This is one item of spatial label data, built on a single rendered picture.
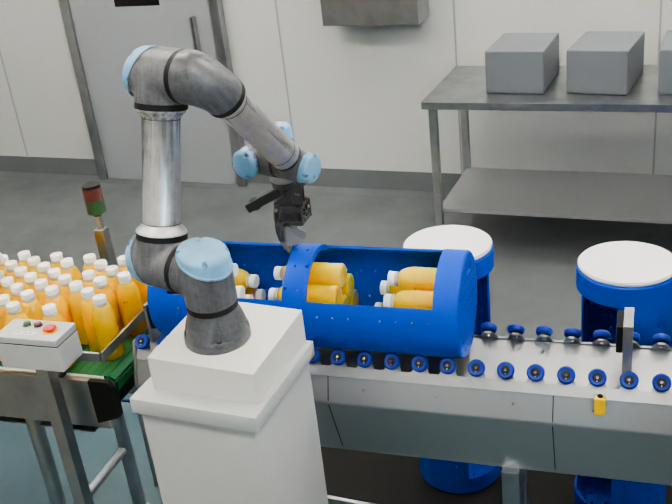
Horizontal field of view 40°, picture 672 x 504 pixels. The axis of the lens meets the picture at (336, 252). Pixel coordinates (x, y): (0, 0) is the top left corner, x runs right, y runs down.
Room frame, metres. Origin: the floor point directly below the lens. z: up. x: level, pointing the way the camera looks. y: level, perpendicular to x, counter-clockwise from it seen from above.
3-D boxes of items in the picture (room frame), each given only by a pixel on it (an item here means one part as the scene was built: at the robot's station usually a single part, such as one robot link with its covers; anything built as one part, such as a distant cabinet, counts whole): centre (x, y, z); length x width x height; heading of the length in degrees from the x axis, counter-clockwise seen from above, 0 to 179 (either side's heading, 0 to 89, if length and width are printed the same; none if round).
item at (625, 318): (1.96, -0.70, 1.00); 0.10 x 0.04 x 0.15; 160
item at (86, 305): (2.43, 0.74, 0.99); 0.07 x 0.07 x 0.19
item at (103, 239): (2.89, 0.79, 0.55); 0.04 x 0.04 x 1.10; 70
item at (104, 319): (2.37, 0.70, 0.99); 0.07 x 0.07 x 0.19
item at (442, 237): (2.59, -0.35, 1.03); 0.28 x 0.28 x 0.01
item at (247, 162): (2.16, 0.16, 1.53); 0.11 x 0.11 x 0.08; 53
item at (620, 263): (2.33, -0.83, 1.03); 0.28 x 0.28 x 0.01
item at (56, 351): (2.22, 0.85, 1.05); 0.20 x 0.10 x 0.10; 70
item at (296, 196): (2.25, 0.11, 1.37); 0.09 x 0.08 x 0.12; 70
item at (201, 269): (1.82, 0.29, 1.40); 0.13 x 0.12 x 0.14; 53
